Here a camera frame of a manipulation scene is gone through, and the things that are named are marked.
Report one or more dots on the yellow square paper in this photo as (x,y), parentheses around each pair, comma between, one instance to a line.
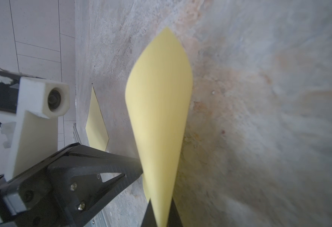
(158,94)

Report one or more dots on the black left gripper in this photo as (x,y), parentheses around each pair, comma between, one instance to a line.
(67,189)

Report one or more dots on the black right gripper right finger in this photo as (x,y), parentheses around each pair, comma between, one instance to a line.
(174,219)

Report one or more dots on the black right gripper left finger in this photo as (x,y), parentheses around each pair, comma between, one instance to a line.
(149,218)

